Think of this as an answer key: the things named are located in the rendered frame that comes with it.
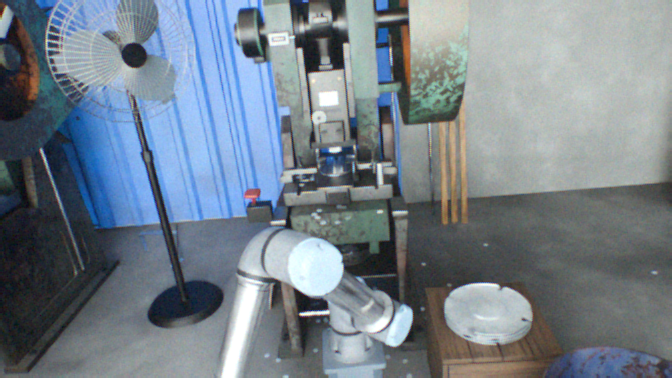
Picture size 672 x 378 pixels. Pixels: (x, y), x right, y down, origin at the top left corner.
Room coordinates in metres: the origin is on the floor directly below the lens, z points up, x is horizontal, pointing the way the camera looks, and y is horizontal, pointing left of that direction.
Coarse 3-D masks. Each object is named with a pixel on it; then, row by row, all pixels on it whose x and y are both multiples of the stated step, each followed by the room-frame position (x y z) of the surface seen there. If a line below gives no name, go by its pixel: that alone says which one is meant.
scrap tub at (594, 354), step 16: (576, 352) 1.11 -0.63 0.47; (592, 352) 1.12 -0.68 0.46; (608, 352) 1.11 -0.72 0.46; (624, 352) 1.10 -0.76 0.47; (640, 352) 1.08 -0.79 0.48; (560, 368) 1.09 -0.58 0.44; (576, 368) 1.11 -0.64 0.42; (592, 368) 1.11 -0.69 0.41; (608, 368) 1.11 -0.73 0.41; (624, 368) 1.10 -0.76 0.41; (640, 368) 1.08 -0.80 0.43; (656, 368) 1.05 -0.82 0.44
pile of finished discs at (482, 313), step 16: (464, 288) 1.59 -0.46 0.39; (480, 288) 1.58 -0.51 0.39; (496, 288) 1.57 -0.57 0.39; (448, 304) 1.50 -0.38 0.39; (464, 304) 1.49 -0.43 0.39; (480, 304) 1.48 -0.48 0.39; (496, 304) 1.47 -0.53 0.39; (512, 304) 1.46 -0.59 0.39; (528, 304) 1.45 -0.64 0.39; (448, 320) 1.43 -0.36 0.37; (464, 320) 1.41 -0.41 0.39; (480, 320) 1.40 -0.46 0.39; (496, 320) 1.39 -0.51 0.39; (512, 320) 1.38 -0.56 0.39; (528, 320) 1.38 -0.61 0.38; (464, 336) 1.37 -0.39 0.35; (480, 336) 1.33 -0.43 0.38; (496, 336) 1.32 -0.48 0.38; (512, 336) 1.32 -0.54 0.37
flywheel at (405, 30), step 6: (402, 0) 2.33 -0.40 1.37; (402, 6) 2.33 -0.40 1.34; (408, 6) 2.02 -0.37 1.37; (402, 30) 2.32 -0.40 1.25; (408, 30) 2.05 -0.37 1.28; (402, 36) 2.32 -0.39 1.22; (408, 36) 2.30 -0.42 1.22; (402, 42) 2.33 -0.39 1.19; (408, 42) 2.29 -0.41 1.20; (402, 48) 2.33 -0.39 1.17; (408, 48) 2.28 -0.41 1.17; (408, 54) 2.27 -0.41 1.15; (408, 60) 2.25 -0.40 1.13; (408, 66) 2.23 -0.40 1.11; (408, 72) 2.20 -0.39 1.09; (408, 78) 2.18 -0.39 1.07; (408, 84) 2.15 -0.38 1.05; (408, 90) 2.14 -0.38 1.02
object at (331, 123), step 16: (320, 64) 2.05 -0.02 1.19; (336, 64) 2.05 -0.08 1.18; (320, 80) 1.98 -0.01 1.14; (336, 80) 1.98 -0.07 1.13; (320, 96) 1.98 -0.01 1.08; (336, 96) 1.98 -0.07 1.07; (320, 112) 1.97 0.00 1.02; (336, 112) 1.98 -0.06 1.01; (320, 128) 1.95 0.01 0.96; (336, 128) 1.95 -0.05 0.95
